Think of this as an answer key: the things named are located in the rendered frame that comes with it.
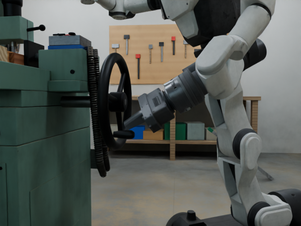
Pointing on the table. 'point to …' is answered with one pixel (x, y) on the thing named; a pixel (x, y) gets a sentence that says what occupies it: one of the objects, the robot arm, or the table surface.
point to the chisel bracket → (15, 30)
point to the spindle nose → (12, 7)
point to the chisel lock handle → (37, 28)
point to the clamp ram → (32, 53)
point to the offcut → (3, 54)
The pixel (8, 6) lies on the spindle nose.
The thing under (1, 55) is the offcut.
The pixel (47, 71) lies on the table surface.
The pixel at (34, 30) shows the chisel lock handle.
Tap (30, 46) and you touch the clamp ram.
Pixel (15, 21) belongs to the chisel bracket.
